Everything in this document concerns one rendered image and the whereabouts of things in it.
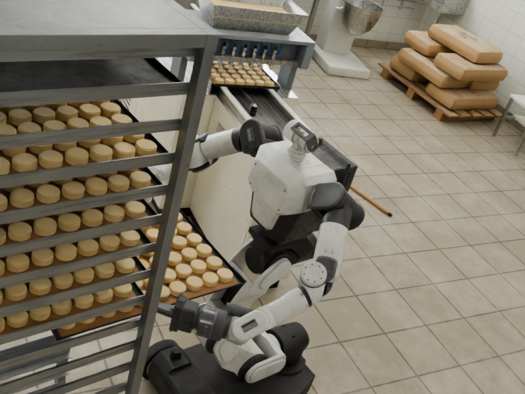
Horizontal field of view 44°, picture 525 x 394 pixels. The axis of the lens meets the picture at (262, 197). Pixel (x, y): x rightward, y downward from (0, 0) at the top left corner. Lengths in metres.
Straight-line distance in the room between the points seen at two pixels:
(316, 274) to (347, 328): 1.70
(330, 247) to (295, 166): 0.31
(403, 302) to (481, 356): 0.51
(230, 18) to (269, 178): 1.47
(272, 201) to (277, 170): 0.11
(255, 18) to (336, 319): 1.66
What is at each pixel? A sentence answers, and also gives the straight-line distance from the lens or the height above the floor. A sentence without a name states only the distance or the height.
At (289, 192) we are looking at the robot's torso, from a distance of 2.06.
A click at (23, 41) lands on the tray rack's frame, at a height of 1.81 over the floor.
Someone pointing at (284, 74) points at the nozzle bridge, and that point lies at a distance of 3.85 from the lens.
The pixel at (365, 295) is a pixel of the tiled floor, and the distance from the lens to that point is 3.82.
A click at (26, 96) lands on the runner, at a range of 1.28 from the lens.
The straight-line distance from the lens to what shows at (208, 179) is 3.60.
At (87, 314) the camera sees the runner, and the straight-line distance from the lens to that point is 1.72.
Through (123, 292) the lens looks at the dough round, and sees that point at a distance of 1.79.
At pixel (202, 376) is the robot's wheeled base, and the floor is 0.17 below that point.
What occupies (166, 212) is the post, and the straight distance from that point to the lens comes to 1.59.
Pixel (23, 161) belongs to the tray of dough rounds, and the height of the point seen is 1.51.
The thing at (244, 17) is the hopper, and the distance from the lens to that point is 3.45.
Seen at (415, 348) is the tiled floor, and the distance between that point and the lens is 3.65.
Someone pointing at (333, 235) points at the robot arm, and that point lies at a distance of 1.95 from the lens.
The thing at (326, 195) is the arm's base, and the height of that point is 1.27.
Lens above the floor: 2.26
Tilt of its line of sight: 31 degrees down
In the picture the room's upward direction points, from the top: 17 degrees clockwise
